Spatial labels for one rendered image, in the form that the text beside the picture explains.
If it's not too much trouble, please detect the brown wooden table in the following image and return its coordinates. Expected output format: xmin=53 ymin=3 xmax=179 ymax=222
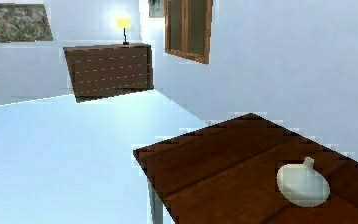
xmin=132 ymin=112 xmax=358 ymax=224

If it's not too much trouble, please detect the brown chest of drawers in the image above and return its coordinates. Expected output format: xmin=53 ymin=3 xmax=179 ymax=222
xmin=63 ymin=42 xmax=155 ymax=104

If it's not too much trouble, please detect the wooden framed window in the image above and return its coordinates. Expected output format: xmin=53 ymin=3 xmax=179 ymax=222
xmin=163 ymin=0 xmax=214 ymax=65

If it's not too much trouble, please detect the yellow table lamp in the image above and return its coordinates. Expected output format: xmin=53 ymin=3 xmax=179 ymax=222
xmin=116 ymin=17 xmax=132 ymax=46

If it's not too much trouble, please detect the small dark framed picture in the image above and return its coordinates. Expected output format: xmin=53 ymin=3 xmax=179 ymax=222
xmin=148 ymin=0 xmax=166 ymax=19

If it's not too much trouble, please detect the white round vase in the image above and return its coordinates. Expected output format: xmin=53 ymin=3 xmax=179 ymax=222
xmin=276 ymin=156 xmax=331 ymax=208

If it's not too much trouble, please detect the grey mottled framed picture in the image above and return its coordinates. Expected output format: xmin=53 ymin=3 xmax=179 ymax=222
xmin=0 ymin=2 xmax=54 ymax=44

